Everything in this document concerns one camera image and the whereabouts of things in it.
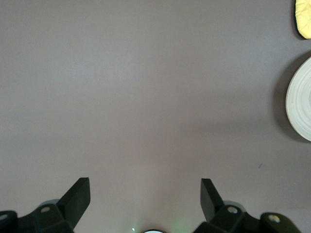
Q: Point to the round wooden plate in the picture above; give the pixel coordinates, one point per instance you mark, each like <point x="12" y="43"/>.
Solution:
<point x="302" y="102"/>

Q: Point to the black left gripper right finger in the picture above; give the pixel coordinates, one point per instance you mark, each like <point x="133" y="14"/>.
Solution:
<point x="226" y="218"/>

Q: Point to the yellow quilted oven mitt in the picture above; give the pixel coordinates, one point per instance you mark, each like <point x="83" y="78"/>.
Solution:
<point x="305" y="17"/>

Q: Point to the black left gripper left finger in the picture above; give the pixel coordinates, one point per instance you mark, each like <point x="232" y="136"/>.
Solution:
<point x="60" y="213"/>

